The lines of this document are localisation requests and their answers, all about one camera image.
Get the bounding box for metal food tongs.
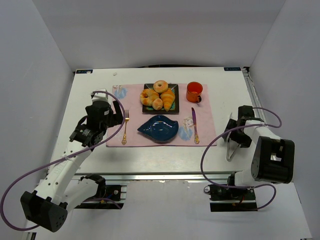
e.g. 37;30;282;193
226;112;239;162

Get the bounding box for striped orange croissant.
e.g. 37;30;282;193
160;88;175;112

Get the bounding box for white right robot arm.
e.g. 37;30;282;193
222;105;295;188

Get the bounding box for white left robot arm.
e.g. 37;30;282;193
20;100;124;233

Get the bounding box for curled croissant bread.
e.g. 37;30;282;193
140;89;159;106

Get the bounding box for gold ornate fork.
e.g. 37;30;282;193
121;109;130;145

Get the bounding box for pink cartoon placemat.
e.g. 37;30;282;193
106;83;216;147

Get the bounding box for purple gold table knife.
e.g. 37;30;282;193
191;107;200;144

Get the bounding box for small round bun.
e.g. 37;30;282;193
152;98;163;111

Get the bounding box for blue shell-shaped dish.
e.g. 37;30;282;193
137;115;179;143

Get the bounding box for black square plate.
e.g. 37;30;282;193
142;83;180;115

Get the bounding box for blue label sticker left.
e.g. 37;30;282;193
75;69;93;74

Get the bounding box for blue label sticker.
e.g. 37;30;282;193
223;67;242;72
75;69;93;74

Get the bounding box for orange metal mug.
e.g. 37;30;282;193
186;81;203;103

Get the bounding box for blue label sticker right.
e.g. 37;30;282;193
223;67;242;72

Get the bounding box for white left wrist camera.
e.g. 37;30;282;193
90;88;109;103

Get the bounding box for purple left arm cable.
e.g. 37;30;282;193
0;90;126;230

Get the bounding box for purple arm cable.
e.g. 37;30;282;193
0;90;126;230
200;106;283;210

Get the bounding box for sugared ring donut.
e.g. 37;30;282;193
153;80;169;94

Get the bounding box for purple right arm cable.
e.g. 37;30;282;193
200;106;283;210

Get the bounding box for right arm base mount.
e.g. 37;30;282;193
203;173;258;213

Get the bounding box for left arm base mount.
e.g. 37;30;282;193
76;174;127;210

